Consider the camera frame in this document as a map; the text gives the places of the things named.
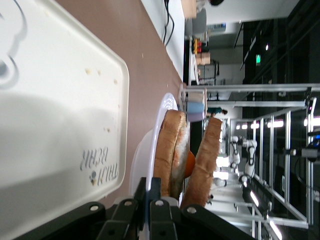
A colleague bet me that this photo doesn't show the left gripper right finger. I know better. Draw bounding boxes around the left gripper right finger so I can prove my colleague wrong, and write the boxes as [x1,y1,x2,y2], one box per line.
[149,176,179,240]

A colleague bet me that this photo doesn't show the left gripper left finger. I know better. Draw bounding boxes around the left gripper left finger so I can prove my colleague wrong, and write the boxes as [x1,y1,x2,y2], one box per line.
[96,176,147,240]

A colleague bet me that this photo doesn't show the lavender round plate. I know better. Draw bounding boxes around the lavender round plate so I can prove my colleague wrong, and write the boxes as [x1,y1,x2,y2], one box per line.
[129,92,181,240]

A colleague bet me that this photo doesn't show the fried egg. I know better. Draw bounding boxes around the fried egg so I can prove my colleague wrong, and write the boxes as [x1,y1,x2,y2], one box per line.
[171,123,197,198]

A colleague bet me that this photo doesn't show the toast with fried egg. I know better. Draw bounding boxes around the toast with fried egg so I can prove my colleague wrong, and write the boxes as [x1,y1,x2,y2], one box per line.
[153,109,188,198]

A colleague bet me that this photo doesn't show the plain brown bread slice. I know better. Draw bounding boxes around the plain brown bread slice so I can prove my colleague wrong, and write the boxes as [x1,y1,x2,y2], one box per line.
[179,116,223,209]

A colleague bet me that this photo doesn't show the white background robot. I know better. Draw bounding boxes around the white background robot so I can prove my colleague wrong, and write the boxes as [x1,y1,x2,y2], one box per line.
[229,136,259,187]

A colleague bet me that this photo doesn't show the lavender cup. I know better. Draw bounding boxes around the lavender cup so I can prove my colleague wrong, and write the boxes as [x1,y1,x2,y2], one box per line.
[186,112,205,123]

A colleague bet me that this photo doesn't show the light blue cup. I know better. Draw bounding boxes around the light blue cup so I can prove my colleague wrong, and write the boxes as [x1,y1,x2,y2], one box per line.
[186,101,206,114]

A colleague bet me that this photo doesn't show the beige cup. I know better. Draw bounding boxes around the beige cup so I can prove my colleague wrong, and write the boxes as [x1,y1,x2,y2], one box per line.
[188,91,208,103]

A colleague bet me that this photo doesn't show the cream bear print tray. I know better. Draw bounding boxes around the cream bear print tray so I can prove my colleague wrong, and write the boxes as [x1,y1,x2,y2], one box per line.
[0,0,130,240]

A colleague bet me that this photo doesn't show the cardboard boxes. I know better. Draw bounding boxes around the cardboard boxes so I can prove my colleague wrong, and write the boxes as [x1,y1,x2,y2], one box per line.
[195,51,211,66]

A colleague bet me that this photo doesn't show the grey wire rack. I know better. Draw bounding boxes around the grey wire rack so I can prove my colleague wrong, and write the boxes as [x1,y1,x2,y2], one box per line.
[178,83,209,123]

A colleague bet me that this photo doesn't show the aluminium cell frame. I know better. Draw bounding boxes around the aluminium cell frame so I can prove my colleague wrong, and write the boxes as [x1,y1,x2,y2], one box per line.
[184,83,320,240]

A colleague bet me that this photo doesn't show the black floor cables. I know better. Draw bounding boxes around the black floor cables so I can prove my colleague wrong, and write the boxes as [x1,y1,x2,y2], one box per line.
[162,0,176,47]

